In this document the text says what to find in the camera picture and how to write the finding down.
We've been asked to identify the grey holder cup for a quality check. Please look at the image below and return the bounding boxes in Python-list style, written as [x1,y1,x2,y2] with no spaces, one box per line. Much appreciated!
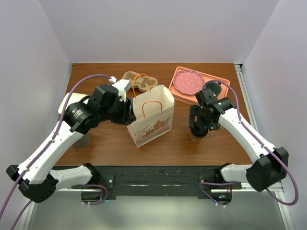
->
[73,134,91,148]

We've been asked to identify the dark green mug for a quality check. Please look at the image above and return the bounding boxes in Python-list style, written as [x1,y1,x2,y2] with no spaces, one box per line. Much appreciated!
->
[203,81,222,96]

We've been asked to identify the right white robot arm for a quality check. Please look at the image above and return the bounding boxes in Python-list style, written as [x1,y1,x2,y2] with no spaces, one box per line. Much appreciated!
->
[189,88,289,192]

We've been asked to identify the pink dotted plate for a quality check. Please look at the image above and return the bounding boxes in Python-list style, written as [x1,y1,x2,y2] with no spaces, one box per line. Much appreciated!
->
[172,69,205,96]

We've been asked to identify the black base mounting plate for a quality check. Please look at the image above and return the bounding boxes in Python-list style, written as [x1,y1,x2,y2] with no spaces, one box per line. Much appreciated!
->
[54,165,243,204]

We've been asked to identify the aluminium frame rails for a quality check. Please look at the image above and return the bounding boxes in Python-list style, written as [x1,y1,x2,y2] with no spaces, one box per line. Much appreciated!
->
[18,63,295,230]

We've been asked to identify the paper bag orange handles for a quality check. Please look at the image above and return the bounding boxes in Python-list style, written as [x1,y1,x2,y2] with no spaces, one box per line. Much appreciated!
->
[127,85,175,148]

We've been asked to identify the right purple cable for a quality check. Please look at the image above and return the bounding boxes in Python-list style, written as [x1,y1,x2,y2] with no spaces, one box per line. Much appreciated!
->
[198,80,300,207]

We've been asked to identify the cardboard cup carrier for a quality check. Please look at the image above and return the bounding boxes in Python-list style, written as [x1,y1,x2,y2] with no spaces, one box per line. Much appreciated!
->
[122,71,158,92]

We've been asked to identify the black cup lid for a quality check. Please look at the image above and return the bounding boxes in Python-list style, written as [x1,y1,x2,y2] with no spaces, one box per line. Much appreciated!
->
[190,127,209,138]

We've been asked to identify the white rectangular plate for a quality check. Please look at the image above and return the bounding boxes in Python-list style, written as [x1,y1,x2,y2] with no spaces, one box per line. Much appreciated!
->
[58,92,87,115]

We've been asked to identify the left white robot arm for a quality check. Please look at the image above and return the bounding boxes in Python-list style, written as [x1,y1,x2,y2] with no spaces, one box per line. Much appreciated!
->
[6,80,136,203]

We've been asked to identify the pink plastic tray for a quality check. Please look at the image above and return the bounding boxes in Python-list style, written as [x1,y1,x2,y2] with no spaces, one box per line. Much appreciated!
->
[168,66,230,104]

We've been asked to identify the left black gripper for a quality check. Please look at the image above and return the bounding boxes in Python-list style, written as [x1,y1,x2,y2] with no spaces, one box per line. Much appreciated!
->
[100,95,137,125]

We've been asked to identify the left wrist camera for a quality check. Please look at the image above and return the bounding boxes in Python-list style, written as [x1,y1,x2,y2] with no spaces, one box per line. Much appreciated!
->
[109,76,132,101]

